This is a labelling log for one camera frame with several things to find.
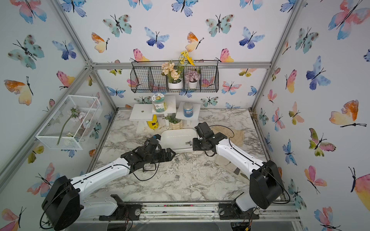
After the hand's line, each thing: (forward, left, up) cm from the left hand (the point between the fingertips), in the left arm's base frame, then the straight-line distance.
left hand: (172, 153), depth 82 cm
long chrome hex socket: (+4, -7, -12) cm, 14 cm away
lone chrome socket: (-9, -2, -12) cm, 15 cm away
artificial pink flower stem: (+13, +48, +20) cm, 54 cm away
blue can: (+25, -9, +10) cm, 28 cm away
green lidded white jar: (+22, +7, +16) cm, 28 cm away
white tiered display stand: (+29, +22, +3) cm, 37 cm away
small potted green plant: (+23, 0, -2) cm, 23 cm away
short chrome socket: (+14, -10, -11) cm, 20 cm away
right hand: (+5, -14, +2) cm, 15 cm away
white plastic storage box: (+15, 0, -9) cm, 17 cm away
